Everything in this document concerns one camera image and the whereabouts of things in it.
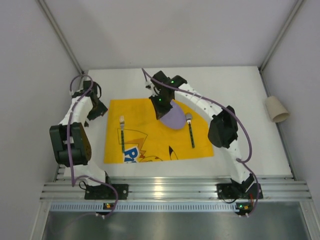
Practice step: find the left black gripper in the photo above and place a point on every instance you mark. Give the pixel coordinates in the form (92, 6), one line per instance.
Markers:
(99, 109)

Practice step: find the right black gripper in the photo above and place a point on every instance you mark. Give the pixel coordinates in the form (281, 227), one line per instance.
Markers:
(163, 111)

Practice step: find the lilac plate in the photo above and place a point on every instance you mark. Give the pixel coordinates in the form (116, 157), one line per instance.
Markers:
(175, 119)

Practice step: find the spoon with teal handle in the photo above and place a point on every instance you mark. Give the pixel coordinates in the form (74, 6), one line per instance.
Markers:
(189, 118)

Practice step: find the yellow printed cloth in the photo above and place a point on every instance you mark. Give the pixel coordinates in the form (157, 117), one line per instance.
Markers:
(146, 139)

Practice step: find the fork with teal handle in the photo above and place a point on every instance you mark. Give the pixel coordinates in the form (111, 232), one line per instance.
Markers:
(122, 125)

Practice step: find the beige paper cup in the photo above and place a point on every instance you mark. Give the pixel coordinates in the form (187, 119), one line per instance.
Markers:
(276, 111)

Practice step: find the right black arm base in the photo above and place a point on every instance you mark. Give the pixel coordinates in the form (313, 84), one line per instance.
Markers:
(227, 191)

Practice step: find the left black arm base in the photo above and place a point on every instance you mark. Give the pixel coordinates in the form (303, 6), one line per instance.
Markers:
(103, 192)

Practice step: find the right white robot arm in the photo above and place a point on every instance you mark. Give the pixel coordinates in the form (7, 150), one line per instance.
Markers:
(223, 124)

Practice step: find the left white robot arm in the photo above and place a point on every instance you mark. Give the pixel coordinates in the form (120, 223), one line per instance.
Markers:
(70, 143)

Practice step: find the aluminium mounting rail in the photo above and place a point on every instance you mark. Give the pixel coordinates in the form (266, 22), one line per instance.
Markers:
(274, 189)

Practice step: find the perforated cable tray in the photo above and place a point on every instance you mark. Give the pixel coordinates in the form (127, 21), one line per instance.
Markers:
(103, 207)

